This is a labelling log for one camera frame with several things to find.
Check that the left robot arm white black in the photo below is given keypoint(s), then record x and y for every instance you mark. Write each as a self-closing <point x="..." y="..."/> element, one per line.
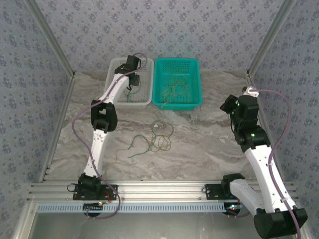
<point x="99" y="147"/>

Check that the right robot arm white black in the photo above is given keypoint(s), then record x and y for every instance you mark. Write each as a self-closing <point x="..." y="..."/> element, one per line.
<point x="264" y="179"/>

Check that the white perforated plastic basket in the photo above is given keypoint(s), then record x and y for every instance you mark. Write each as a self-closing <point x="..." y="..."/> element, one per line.
<point x="147" y="82"/>

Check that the teal perforated plastic basket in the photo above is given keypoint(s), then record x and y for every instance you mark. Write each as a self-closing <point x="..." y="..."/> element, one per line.
<point x="162" y="74"/>

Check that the small black controller board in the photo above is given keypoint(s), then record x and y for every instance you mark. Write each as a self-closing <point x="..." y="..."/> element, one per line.
<point x="233" y="208"/>
<point x="93" y="207"/>

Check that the grey metal sheet panel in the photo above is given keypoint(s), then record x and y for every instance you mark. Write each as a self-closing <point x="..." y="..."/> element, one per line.
<point x="162" y="226"/>

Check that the aluminium table edge rail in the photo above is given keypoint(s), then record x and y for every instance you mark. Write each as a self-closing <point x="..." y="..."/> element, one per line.
<point x="251" y="79"/>
<point x="62" y="112"/>

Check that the aluminium frame post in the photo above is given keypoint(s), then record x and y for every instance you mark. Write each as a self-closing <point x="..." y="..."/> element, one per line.
<point x="52" y="37"/>
<point x="269" y="37"/>

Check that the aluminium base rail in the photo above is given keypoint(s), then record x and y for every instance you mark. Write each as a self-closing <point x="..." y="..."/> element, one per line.
<point x="162" y="190"/>

